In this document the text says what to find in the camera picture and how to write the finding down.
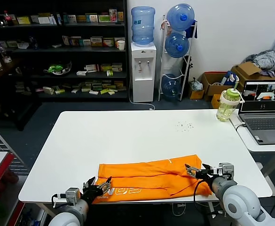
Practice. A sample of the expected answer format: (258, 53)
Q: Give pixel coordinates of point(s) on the orange white medicine carton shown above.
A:
(108, 42)

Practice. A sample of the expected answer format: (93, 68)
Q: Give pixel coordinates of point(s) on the clear plastic bottle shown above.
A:
(2, 52)

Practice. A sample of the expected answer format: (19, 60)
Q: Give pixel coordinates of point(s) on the grey clothes pile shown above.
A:
(266, 60)

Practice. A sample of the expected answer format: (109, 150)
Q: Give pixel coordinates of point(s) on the blue water jug with label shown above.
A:
(143, 26)

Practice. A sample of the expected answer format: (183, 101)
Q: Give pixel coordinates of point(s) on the beige white medicine carton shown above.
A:
(96, 42)

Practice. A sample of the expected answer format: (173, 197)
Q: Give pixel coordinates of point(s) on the grey laptop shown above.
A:
(264, 122)

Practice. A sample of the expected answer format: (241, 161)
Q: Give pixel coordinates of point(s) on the orange t-shirt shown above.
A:
(146, 183)

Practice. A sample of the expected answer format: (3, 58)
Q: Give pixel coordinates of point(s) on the cola bottle red label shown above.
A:
(10, 19)

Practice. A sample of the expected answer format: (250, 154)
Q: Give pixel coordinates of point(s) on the white metal jug rack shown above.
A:
(189, 66)

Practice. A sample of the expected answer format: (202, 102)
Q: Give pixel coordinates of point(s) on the black shelving unit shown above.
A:
(57, 55)

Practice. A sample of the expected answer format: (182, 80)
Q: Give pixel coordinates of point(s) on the dark blue bottle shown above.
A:
(33, 42)

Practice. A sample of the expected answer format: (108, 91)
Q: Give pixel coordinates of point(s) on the small brown cardboard box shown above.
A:
(196, 94)

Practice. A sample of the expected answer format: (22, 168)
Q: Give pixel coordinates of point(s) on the small pink cloth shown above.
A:
(164, 25)

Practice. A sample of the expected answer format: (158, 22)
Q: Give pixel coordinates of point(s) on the black upright object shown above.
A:
(189, 70)

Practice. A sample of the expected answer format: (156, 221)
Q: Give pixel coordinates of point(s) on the small yellow cardboard box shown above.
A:
(216, 101)

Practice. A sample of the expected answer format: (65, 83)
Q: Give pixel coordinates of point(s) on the yellow green medicine carton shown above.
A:
(106, 67)

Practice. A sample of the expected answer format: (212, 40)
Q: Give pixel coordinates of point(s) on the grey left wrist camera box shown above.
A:
(72, 195)

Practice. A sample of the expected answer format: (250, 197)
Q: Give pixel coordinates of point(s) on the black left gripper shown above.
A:
(92, 193)

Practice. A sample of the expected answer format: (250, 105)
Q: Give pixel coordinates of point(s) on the white water dispenser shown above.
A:
(143, 77)

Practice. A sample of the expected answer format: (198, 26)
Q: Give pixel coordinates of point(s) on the green white medicine carton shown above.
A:
(104, 18)

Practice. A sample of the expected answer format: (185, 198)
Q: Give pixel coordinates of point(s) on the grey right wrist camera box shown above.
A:
(226, 170)

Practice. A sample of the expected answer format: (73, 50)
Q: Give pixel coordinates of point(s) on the blue white refill bag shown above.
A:
(229, 78)

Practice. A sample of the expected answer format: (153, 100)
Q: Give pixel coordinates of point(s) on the green white bowl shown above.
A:
(57, 69)

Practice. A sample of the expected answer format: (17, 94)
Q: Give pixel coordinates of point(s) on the cardboard box with flaps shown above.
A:
(247, 70)

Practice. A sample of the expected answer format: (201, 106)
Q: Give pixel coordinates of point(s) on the white red medicine carton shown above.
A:
(91, 68)

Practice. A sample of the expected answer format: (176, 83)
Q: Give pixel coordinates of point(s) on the dark wooden desk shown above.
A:
(12, 73)

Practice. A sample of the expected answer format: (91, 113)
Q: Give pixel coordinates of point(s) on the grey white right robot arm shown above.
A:
(240, 202)

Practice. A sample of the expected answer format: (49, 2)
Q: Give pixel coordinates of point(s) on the grey plastic bag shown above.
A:
(196, 85)

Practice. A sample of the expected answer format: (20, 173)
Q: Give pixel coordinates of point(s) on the large open cardboard box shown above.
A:
(210, 88)

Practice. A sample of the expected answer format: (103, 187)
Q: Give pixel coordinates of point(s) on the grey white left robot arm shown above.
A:
(66, 216)

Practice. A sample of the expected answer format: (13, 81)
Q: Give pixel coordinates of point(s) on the white paper cup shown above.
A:
(121, 46)

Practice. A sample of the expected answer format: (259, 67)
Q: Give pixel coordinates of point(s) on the tall pink print carton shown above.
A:
(113, 16)

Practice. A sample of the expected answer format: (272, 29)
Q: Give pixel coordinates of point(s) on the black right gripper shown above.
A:
(205, 175)

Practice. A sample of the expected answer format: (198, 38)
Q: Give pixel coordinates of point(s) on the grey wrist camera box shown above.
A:
(72, 195)
(226, 170)

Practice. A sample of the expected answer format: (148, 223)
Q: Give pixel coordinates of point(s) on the scattered dark crumbs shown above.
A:
(186, 125)

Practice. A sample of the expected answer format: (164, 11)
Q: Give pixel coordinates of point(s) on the green lid water bottle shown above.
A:
(226, 106)

